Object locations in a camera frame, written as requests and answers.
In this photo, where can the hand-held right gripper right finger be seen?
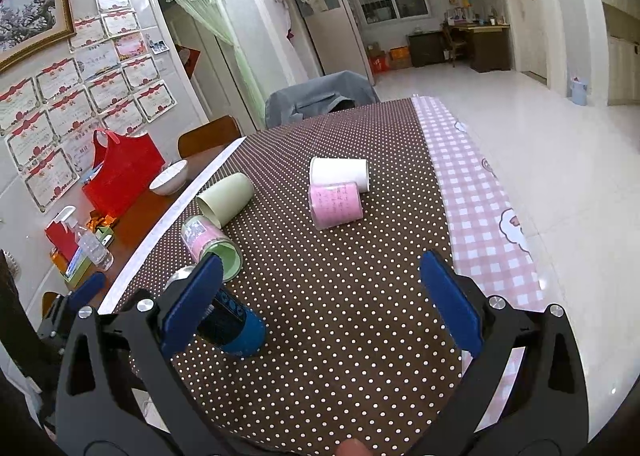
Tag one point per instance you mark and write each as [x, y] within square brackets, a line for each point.
[450, 303]

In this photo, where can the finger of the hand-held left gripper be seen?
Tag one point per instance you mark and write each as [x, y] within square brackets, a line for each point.
[87, 290]

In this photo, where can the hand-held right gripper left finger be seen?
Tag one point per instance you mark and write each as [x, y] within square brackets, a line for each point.
[192, 308]

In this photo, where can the dark blue can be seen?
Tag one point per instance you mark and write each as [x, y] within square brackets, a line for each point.
[240, 328]

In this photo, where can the pink label cup green inside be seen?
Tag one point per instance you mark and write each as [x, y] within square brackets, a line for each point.
[205, 236]

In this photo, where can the light green cup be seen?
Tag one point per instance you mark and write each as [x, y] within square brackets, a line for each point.
[227, 196]

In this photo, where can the white cup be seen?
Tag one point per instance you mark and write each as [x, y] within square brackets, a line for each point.
[337, 170]

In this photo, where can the green box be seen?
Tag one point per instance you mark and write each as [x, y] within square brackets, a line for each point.
[75, 268]

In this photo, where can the clear spray bottle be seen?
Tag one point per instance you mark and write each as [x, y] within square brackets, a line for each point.
[94, 247]

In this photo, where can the red packet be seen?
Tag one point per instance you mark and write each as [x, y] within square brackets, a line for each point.
[61, 236]

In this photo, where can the pink checkered tablecloth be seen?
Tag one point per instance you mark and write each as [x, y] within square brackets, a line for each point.
[475, 216]

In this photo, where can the red bag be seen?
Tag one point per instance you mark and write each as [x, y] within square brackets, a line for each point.
[125, 174]

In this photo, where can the brown polka dot tablecloth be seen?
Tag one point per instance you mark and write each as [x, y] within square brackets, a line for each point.
[325, 281]

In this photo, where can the white bowl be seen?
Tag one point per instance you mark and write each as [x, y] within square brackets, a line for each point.
[169, 179]

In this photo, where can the wooden chair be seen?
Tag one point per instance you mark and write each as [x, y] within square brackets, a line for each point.
[207, 134]

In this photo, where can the group of award certificates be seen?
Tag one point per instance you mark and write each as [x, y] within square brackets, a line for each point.
[107, 91]

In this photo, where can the grey cloth covered chair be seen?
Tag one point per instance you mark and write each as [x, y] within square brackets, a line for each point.
[315, 94]

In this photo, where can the orange cardboard box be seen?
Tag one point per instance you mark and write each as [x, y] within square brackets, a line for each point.
[400, 57]

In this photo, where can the red cardboard box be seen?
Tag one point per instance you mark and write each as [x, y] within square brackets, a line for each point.
[377, 61]

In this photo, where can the dark cabinet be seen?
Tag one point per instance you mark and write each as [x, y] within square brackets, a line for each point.
[425, 49]

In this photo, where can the wooden desk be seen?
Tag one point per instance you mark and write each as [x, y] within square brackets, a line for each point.
[487, 44]

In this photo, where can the green door curtain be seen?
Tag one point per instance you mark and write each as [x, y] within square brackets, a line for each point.
[235, 46]

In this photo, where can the framed tree picture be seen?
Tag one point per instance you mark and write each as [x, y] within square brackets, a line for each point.
[30, 19]

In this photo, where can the grey refrigerator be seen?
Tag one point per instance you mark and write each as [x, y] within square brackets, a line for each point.
[332, 36]

